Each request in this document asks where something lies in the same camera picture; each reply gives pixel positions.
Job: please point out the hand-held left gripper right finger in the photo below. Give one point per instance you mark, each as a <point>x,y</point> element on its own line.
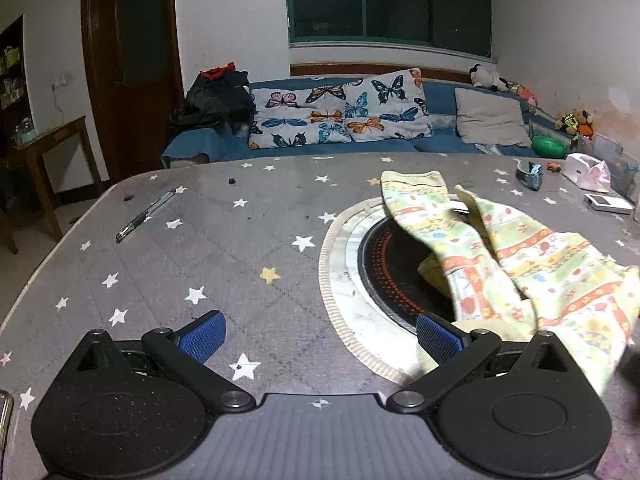
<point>437,340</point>

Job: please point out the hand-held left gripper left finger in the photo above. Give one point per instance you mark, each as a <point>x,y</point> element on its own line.
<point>202,337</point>

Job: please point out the yellow printed baby pants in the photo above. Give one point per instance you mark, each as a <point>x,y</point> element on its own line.
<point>550,270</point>

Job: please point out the pile of dark clothes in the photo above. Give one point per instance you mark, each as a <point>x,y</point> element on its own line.
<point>215,102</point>

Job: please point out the round black table cooktop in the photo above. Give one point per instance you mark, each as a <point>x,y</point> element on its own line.
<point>385,270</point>

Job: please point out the grey star-print tablecloth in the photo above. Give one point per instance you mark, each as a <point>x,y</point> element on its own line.
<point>225,240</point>

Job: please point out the black and silver pen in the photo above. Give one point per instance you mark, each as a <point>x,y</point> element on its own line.
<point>145,215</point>

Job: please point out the small blue tape dispenser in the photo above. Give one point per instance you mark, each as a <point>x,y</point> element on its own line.
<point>530,176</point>

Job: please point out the small orange toy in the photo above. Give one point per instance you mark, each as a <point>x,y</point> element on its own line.
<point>552,166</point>

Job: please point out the blue sofa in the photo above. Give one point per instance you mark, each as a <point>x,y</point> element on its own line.
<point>300,152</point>

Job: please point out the flat white device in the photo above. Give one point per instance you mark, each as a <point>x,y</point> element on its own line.
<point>607,203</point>

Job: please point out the white tissue box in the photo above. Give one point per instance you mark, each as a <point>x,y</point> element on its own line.
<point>577,170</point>

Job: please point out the green round toy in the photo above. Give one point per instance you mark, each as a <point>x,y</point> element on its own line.
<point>547,145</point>

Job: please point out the plain grey pillow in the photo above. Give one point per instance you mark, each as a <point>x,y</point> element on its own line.
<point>492,117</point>

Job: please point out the butterfly print pillow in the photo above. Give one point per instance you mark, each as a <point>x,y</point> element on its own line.
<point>385,105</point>
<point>295,120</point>

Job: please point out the wooden side table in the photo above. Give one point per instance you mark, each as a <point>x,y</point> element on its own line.
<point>55,135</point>

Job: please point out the yellow and brown plush toys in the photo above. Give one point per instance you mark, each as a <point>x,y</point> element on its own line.
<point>575,122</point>

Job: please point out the clear plastic box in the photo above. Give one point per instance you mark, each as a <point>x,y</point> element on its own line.
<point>615,152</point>

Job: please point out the orange and white plush toy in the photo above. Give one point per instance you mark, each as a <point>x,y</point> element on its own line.
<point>522,92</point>

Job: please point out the red garment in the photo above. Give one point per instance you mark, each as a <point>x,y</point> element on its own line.
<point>219,72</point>

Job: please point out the black and white plush toy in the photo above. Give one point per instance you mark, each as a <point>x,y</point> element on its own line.
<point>485,77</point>

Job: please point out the pale jar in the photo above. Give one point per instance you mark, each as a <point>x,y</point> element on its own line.
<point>25,131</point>

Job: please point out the dark wooden door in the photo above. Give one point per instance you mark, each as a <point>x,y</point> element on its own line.
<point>135,60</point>

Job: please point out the green-framed window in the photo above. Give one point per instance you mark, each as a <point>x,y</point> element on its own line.
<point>390,0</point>

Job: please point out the wall socket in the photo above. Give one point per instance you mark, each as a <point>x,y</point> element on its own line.
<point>59,82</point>

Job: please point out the wall shelf with packets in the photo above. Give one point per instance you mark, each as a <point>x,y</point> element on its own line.
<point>11,75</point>

